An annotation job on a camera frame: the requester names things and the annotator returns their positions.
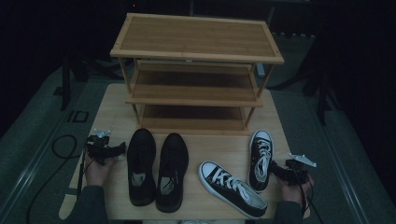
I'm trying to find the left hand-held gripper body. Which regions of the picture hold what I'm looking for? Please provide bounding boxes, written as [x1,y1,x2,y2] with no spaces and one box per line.
[85,128,118,166]

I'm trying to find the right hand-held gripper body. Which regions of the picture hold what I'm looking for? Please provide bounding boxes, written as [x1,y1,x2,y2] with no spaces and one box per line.
[284,152,318,187]

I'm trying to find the black leather shoe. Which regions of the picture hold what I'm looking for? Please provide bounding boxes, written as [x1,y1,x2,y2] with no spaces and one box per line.
[155,133,190,214]
[126,128,157,207]

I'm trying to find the black white canvas sneaker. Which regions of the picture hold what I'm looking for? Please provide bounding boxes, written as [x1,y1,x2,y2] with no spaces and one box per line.
[198,160,269,219]
[247,129,275,194]

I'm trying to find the wooden three-tier shoe rack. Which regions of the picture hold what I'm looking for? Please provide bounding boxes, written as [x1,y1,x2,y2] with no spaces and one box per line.
[109,12,285,137]

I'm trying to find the person's right hand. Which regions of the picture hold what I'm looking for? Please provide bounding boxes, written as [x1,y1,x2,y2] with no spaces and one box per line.
[276,175,315,204]

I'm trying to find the person's left hand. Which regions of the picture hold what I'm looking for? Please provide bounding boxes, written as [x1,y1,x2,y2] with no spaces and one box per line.
[84,157,119,188]

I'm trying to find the black metal stand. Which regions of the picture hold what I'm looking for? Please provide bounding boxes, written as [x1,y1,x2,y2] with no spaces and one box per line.
[53,55,73,112]

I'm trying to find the right hand-held gripper cable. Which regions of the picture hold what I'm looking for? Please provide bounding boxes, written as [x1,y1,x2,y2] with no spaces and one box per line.
[291,167,325,224]

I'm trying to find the hand-held gripper cable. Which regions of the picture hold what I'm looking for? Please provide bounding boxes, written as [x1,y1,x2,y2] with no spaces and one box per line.
[76,148,88,198]
[291,167,325,224]

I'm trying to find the left hand-held gripper cable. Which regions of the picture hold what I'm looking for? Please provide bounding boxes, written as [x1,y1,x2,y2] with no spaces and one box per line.
[76,148,88,198]

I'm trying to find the black looped cable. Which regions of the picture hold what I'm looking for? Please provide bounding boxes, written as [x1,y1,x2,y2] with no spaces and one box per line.
[25,133,79,224]

